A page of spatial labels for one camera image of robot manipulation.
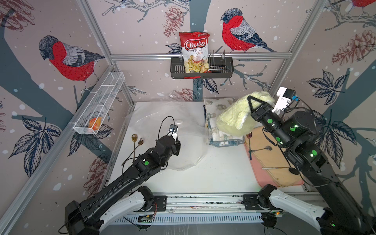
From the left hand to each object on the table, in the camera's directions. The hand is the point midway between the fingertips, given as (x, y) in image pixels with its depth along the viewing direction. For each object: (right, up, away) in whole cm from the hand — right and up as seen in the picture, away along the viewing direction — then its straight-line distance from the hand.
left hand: (179, 134), depth 74 cm
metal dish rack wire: (+26, +40, +19) cm, 52 cm away
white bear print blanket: (+21, +15, +23) cm, 35 cm away
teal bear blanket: (+28, -7, +13) cm, 32 cm away
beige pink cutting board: (+55, -26, +7) cm, 61 cm away
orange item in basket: (-38, +6, -7) cm, 39 cm away
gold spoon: (-33, -5, +23) cm, 41 cm away
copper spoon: (-29, -9, +23) cm, 38 cm away
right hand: (+28, +18, -20) cm, 39 cm away
